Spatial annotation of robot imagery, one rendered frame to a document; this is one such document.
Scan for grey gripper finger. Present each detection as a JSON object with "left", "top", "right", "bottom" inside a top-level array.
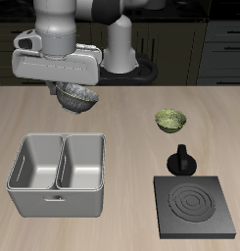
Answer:
[{"left": 45, "top": 80, "right": 59, "bottom": 96}]

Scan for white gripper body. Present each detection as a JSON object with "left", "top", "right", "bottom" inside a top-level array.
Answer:
[{"left": 11, "top": 43, "right": 103, "bottom": 87}]

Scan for black bowl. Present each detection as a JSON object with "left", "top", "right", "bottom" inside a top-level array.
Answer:
[{"left": 55, "top": 81, "right": 100, "bottom": 115}]

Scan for green bowl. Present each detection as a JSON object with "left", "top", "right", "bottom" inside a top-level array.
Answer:
[{"left": 154, "top": 108, "right": 188, "bottom": 134}]

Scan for white two-bin basket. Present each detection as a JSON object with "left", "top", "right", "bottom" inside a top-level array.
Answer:
[{"left": 6, "top": 131, "right": 107, "bottom": 219}]

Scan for dark kitchen cupboards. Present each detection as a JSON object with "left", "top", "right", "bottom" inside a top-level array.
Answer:
[{"left": 0, "top": 0, "right": 240, "bottom": 87}]

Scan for round black knob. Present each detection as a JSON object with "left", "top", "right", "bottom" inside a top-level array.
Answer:
[{"left": 167, "top": 143, "right": 198, "bottom": 177}]

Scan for dark grey stove plate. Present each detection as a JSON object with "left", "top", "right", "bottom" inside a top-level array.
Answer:
[{"left": 153, "top": 176, "right": 238, "bottom": 240}]

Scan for flat black base plate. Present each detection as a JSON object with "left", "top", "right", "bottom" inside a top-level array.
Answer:
[{"left": 97, "top": 53, "right": 159, "bottom": 84}]

